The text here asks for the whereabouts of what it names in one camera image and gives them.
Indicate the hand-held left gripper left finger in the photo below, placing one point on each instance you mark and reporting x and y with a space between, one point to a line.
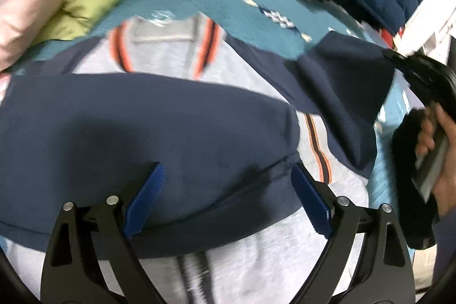
148 199

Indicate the teal quilted blanket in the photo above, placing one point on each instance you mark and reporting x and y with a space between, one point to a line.
235 1

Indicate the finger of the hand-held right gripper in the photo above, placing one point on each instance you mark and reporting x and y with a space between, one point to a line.
424 74

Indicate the person's right hand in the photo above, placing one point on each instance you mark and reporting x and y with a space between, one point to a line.
447 165

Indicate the grey and navy jacket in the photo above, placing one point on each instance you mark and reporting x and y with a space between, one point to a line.
185 133

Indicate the pink pillow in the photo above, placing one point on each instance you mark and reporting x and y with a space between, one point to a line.
34 1

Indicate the person's right forearm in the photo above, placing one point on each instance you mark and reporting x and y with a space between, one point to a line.
445 247

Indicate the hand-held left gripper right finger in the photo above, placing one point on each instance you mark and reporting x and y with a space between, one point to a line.
310 199

